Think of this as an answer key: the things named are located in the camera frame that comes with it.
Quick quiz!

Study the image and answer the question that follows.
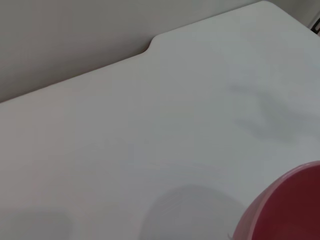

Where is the pink plastic bowl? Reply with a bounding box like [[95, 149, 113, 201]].
[[232, 160, 320, 240]]

